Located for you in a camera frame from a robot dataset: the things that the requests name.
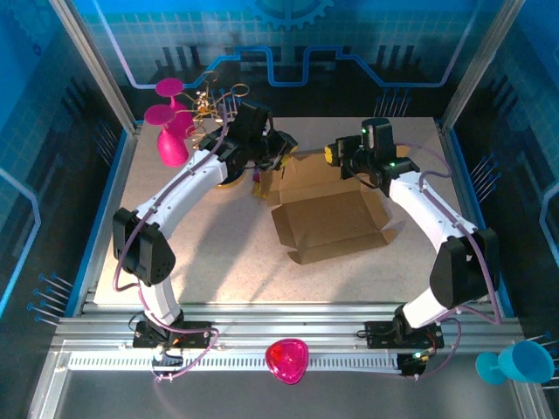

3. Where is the brown cardboard paper box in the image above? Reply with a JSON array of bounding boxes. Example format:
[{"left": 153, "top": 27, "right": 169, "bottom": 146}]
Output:
[{"left": 266, "top": 149, "right": 397, "bottom": 265}]

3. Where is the pink plastic goblet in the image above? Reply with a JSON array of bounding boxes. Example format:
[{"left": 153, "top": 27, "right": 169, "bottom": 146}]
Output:
[
  {"left": 155, "top": 77, "right": 197, "bottom": 141},
  {"left": 143, "top": 103, "right": 190, "bottom": 168}
]

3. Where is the pink translucent rounded bowl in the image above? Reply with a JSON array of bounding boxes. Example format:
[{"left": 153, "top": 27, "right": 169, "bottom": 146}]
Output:
[{"left": 265, "top": 338, "right": 309, "bottom": 386}]

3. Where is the small black controller board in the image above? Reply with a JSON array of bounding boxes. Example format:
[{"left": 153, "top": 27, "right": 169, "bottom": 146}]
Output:
[
  {"left": 150, "top": 348, "right": 184, "bottom": 368},
  {"left": 399, "top": 348, "right": 433, "bottom": 380}
]

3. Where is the cyan plastic goblet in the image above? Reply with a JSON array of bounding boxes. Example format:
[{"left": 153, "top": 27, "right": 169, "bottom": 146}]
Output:
[{"left": 474, "top": 340, "right": 556, "bottom": 386}]

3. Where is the gold wire stand, black base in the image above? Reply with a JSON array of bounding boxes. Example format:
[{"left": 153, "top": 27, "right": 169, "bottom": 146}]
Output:
[{"left": 181, "top": 71, "right": 251, "bottom": 189}]

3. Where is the aluminium frame post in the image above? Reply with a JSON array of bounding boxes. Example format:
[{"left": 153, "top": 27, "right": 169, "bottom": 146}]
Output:
[
  {"left": 48, "top": 0, "right": 143, "bottom": 134},
  {"left": 438, "top": 0, "right": 528, "bottom": 132}
]

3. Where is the aluminium frame rail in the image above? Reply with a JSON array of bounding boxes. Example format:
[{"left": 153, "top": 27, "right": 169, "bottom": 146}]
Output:
[{"left": 52, "top": 303, "right": 525, "bottom": 354}]

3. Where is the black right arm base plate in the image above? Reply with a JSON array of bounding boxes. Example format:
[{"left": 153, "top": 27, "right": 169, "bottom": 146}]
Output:
[{"left": 364, "top": 320, "right": 445, "bottom": 350}]

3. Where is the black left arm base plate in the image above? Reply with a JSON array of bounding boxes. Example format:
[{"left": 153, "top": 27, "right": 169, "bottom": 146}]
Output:
[{"left": 132, "top": 319, "right": 216, "bottom": 350}]

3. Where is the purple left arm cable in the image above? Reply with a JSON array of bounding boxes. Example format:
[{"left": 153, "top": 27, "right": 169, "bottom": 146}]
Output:
[{"left": 112, "top": 103, "right": 231, "bottom": 385}]

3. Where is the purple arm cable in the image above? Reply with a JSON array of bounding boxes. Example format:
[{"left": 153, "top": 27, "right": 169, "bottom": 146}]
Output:
[
  {"left": 112, "top": 103, "right": 231, "bottom": 385},
  {"left": 395, "top": 142, "right": 503, "bottom": 381}
]

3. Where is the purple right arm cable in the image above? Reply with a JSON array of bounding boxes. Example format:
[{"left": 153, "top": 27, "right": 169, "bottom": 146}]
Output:
[{"left": 395, "top": 142, "right": 503, "bottom": 381}]

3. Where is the white slotted cable duct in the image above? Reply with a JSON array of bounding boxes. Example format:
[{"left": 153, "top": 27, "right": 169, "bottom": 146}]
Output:
[{"left": 67, "top": 354, "right": 403, "bottom": 373}]

